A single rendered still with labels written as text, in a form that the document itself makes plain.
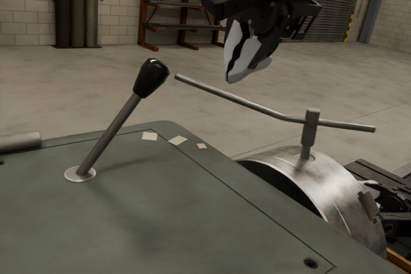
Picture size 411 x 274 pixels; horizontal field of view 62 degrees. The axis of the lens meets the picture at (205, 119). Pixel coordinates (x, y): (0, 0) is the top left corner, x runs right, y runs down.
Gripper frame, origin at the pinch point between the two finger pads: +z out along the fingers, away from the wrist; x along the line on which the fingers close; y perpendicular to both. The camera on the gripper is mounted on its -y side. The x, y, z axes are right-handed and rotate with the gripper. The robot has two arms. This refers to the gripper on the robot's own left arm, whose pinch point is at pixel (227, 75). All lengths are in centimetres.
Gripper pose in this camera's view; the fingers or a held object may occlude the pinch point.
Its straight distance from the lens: 52.1
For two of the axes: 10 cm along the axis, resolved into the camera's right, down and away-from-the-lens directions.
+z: -3.5, 7.2, 6.0
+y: 7.8, -1.4, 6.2
